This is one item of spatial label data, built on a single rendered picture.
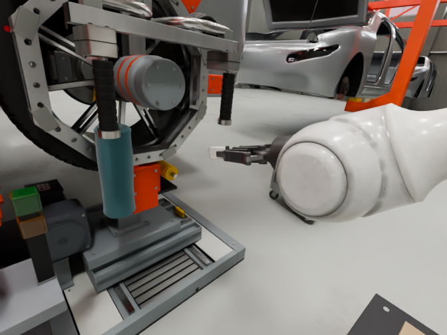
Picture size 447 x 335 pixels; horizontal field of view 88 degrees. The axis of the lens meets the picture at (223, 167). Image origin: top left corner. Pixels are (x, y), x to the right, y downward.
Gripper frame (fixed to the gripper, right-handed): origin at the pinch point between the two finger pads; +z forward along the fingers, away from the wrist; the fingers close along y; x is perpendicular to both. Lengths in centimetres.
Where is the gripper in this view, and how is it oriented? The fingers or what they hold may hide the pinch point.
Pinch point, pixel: (220, 152)
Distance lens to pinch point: 60.0
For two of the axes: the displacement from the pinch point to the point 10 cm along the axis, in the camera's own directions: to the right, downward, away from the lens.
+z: -7.5, -0.6, 6.6
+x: 1.1, 9.7, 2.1
